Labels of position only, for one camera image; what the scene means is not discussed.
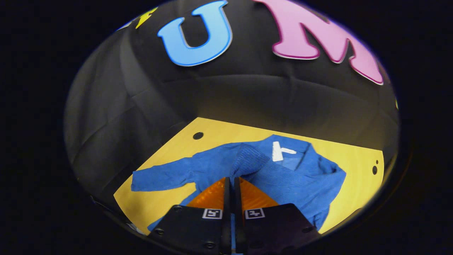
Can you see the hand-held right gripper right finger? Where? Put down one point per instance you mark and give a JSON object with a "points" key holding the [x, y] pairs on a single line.
{"points": [[238, 205]]}

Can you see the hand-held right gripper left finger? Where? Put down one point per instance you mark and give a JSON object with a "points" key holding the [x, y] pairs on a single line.
{"points": [[227, 205]]}

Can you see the black backdrop cloth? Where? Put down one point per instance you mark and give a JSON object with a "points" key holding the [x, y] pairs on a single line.
{"points": [[247, 95]]}

